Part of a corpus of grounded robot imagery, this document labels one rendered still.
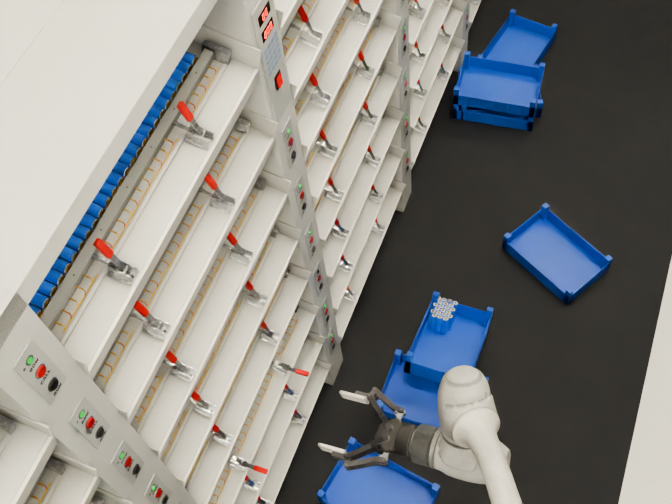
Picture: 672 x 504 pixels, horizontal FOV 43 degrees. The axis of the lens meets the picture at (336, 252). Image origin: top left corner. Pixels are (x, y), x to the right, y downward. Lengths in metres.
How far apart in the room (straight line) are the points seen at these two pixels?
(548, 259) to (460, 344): 0.46
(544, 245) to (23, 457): 2.12
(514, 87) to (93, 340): 2.33
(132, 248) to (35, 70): 0.29
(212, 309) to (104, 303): 0.42
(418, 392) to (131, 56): 1.74
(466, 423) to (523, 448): 0.95
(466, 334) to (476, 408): 1.05
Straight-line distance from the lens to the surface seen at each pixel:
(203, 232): 1.54
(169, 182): 1.38
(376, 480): 2.62
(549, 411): 2.73
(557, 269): 2.94
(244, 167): 1.61
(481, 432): 1.72
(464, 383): 1.73
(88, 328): 1.28
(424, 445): 1.90
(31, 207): 1.11
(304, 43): 1.80
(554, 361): 2.79
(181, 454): 1.78
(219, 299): 1.68
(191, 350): 1.64
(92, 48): 1.26
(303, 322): 2.27
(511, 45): 3.56
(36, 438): 1.24
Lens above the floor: 2.52
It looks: 58 degrees down
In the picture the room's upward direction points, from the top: 9 degrees counter-clockwise
